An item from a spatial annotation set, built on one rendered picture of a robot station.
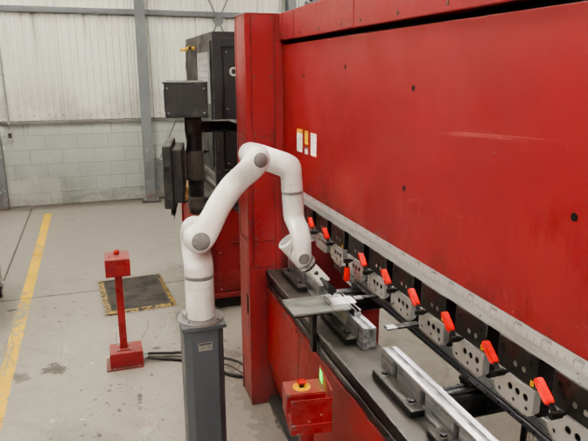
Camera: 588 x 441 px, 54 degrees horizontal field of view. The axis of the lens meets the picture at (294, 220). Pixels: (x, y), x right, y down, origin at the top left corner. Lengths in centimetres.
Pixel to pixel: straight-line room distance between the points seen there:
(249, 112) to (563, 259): 215
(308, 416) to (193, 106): 181
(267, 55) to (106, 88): 634
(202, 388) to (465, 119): 154
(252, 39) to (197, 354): 166
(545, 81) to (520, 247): 39
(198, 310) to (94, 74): 726
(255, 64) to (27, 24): 652
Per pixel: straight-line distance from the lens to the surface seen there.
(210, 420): 263
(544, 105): 144
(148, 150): 930
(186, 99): 331
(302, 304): 259
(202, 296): 239
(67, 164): 951
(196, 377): 251
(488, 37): 162
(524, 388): 160
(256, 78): 321
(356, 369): 235
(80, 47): 939
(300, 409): 229
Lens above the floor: 200
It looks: 14 degrees down
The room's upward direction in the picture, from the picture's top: straight up
